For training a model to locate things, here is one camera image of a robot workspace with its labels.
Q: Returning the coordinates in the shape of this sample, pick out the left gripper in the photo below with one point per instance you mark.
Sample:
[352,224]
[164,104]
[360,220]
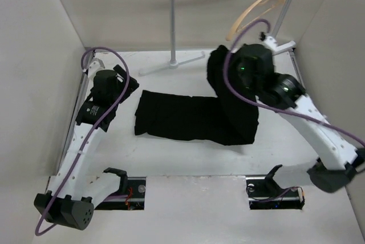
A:
[122,74]

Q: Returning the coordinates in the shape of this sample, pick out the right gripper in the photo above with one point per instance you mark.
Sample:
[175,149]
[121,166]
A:
[236,58]

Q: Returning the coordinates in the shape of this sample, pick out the beige plastic hanger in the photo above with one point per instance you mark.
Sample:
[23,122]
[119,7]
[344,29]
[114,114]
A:
[256,10]

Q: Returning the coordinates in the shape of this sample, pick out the black trousers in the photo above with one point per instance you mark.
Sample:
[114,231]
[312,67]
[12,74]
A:
[223,119]

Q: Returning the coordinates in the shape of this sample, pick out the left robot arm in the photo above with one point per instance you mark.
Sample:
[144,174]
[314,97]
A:
[71,198]

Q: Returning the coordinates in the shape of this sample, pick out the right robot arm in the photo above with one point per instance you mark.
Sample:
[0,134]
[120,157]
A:
[339,153]

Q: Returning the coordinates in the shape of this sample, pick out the white clothes rack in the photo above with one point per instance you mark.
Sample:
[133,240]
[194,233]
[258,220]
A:
[174,62]

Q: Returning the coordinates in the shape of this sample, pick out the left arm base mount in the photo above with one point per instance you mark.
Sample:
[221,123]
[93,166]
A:
[134,196]

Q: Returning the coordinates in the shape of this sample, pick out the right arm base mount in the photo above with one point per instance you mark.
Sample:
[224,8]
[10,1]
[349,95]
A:
[265,194]

